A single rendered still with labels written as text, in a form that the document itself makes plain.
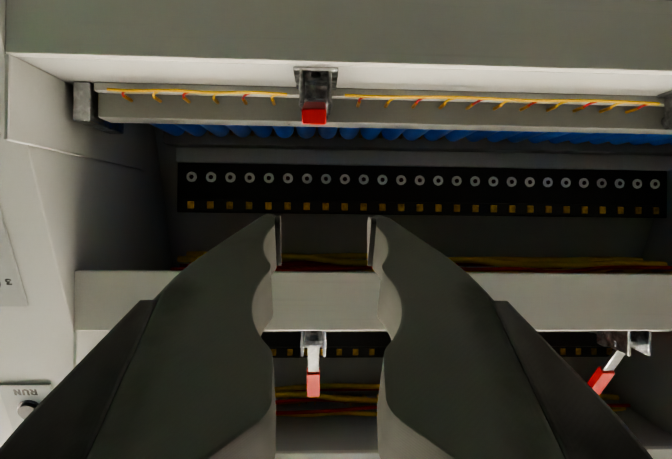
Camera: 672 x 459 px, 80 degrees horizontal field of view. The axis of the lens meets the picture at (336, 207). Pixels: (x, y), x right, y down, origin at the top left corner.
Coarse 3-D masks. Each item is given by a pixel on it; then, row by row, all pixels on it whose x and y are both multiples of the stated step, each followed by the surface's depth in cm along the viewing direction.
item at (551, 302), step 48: (96, 288) 30; (144, 288) 31; (288, 288) 31; (336, 288) 31; (528, 288) 32; (576, 288) 32; (624, 288) 32; (96, 336) 33; (288, 336) 51; (336, 336) 51; (384, 336) 51; (576, 336) 52; (624, 336) 33
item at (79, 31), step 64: (64, 0) 24; (128, 0) 24; (192, 0) 24; (256, 0) 24; (320, 0) 24; (384, 0) 24; (448, 0) 24; (512, 0) 25; (576, 0) 25; (640, 0) 25; (64, 64) 25; (128, 64) 25; (192, 64) 25; (256, 64) 25; (320, 64) 25; (384, 64) 24; (448, 64) 24; (512, 64) 25; (576, 64) 25; (640, 64) 25; (64, 128) 29; (128, 128) 38
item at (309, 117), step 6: (306, 102) 22; (312, 102) 22; (318, 102) 22; (324, 102) 23; (306, 108) 20; (312, 108) 20; (318, 108) 20; (324, 108) 20; (306, 114) 20; (312, 114) 20; (318, 114) 20; (324, 114) 20; (306, 120) 20; (312, 120) 20; (318, 120) 20; (324, 120) 20
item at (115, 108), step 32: (128, 96) 29; (160, 96) 29; (192, 96) 29; (224, 96) 29; (352, 96) 28; (384, 96) 28; (416, 96) 28; (448, 96) 28; (384, 128) 32; (416, 128) 32; (448, 128) 31; (480, 128) 31; (512, 128) 31; (544, 128) 31; (576, 128) 31; (608, 128) 31; (640, 128) 31
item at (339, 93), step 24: (264, 96) 29; (288, 96) 29; (336, 96) 29; (480, 96) 30; (504, 96) 30; (528, 96) 30; (552, 96) 30; (576, 96) 30; (600, 96) 30; (624, 96) 30; (648, 96) 30
